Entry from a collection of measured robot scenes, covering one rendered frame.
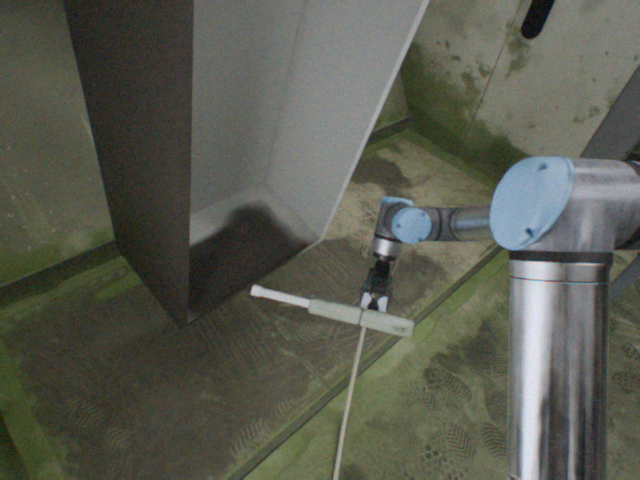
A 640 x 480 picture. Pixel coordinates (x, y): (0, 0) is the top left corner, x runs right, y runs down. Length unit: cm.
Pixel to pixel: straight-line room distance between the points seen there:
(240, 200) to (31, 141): 84
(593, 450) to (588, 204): 28
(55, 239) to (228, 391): 94
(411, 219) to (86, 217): 142
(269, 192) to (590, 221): 129
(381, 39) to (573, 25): 161
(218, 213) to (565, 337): 125
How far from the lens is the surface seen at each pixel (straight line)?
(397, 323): 123
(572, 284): 56
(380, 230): 120
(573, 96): 265
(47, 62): 207
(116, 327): 190
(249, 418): 163
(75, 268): 207
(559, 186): 54
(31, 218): 201
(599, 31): 258
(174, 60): 64
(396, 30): 110
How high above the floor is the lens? 156
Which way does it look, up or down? 45 degrees down
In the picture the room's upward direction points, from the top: 10 degrees clockwise
